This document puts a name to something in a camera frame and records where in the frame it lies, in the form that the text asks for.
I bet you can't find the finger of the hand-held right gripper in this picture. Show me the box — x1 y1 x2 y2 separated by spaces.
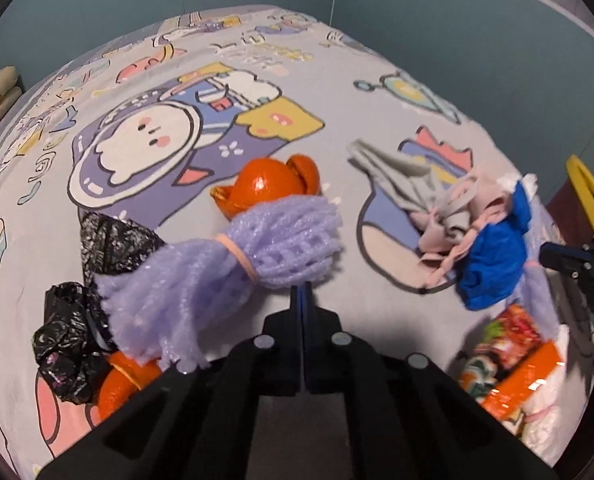
538 235 594 333

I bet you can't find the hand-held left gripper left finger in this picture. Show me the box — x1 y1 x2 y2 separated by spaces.
36 285 304 480

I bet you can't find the white paper tissue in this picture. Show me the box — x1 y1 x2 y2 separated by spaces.
517 325 594 466

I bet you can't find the grey pink cloth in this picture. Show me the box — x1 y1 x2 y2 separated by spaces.
347 139 515 293

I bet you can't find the colourful snack wrapper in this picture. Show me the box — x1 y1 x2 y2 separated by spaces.
477 304 545 361

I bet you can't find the cartoon printed bed sheet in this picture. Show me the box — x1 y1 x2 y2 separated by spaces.
0 4 594 480

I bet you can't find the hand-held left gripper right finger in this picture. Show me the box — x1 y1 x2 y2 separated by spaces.
303 284 560 480

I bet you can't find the small orange peel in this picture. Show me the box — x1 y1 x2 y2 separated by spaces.
97 351 164 421

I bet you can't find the small white tissue piece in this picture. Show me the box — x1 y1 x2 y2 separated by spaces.
500 172 540 196

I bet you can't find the blue plastic bag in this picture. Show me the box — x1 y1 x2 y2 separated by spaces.
457 180 533 311

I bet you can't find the orange snack wrapper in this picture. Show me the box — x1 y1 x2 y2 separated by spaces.
457 341 564 423

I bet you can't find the black plastic bag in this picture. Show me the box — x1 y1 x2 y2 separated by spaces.
32 211 168 405

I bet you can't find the purple foam fruit net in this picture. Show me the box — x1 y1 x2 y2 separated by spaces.
522 205 565 326
94 195 344 375

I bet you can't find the large orange peel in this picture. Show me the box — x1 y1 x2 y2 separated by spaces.
209 154 322 220

